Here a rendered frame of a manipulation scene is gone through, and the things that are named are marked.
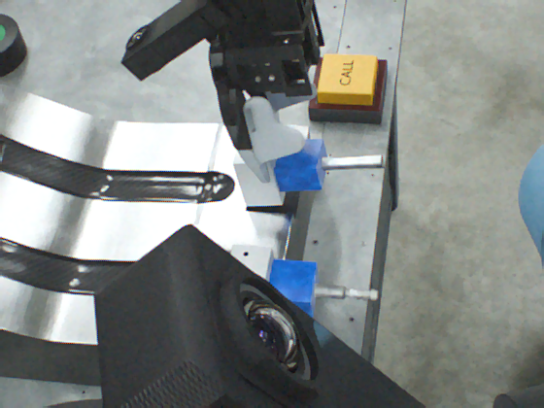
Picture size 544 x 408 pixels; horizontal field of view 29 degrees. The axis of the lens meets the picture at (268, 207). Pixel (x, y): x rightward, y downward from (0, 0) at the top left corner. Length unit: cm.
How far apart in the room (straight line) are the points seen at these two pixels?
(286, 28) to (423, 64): 150
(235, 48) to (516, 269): 124
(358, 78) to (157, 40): 34
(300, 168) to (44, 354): 29
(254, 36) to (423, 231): 124
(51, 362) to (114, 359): 82
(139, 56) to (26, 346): 28
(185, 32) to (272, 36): 7
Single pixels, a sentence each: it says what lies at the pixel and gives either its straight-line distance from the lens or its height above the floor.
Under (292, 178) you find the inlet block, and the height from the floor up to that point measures 93.
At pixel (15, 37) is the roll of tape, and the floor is 83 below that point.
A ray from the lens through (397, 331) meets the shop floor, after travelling 195.
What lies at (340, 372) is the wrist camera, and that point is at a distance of 22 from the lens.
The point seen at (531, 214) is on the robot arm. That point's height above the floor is 132.
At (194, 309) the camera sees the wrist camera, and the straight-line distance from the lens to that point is 18.
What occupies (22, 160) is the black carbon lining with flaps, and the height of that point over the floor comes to 91.
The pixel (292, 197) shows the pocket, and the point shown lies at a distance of 102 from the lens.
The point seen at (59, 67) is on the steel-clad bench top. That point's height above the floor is 80.
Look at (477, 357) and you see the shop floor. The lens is 192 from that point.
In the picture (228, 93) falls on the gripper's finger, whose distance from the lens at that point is 88.
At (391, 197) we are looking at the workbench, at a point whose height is 7.
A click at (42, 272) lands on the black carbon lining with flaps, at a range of 101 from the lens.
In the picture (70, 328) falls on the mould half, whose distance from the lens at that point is 97.
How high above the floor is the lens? 168
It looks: 52 degrees down
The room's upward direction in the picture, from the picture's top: 11 degrees counter-clockwise
